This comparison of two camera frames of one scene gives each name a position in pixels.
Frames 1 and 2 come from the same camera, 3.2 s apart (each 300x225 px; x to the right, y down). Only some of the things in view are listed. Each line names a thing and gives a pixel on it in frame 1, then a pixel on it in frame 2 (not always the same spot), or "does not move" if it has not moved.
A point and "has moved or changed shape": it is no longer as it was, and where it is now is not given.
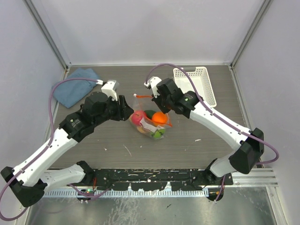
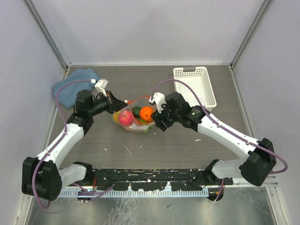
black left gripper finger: x=125 y=110 → x=114 y=104
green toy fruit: x=158 y=133 → x=150 y=127
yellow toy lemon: x=141 y=129 has moved or changed shape
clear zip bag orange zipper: x=148 y=119 has moved or changed shape
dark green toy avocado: x=149 y=113 → x=136 y=110
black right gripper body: x=164 y=104 → x=167 y=116
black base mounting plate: x=147 y=179 does not move
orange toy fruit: x=160 y=117 has moved or changed shape
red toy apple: x=137 y=116 has moved or changed shape
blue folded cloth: x=70 y=92 does not move
